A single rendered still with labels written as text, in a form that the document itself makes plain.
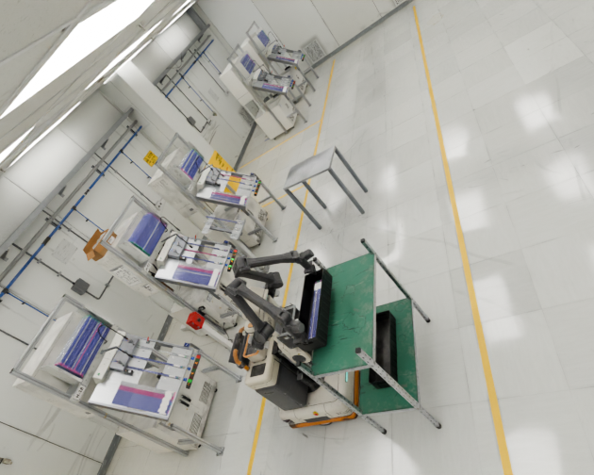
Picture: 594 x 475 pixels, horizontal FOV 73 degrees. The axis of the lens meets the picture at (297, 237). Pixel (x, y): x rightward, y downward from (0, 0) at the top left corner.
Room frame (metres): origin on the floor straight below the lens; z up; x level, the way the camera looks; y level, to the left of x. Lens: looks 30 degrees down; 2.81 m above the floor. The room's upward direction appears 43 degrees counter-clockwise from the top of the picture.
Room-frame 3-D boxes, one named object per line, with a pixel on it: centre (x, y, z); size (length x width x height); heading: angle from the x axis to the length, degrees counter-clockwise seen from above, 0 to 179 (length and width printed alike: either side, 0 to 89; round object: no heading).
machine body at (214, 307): (4.66, 1.39, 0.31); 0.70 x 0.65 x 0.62; 144
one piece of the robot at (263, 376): (2.50, 0.80, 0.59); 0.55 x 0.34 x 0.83; 145
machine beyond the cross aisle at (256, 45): (9.87, -2.41, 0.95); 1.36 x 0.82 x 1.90; 54
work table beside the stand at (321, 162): (4.49, -0.70, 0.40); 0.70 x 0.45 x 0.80; 49
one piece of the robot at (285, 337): (2.29, 0.48, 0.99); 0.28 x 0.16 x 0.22; 145
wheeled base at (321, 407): (2.45, 0.72, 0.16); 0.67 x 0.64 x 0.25; 55
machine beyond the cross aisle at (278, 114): (8.71, -1.54, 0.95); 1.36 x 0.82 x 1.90; 54
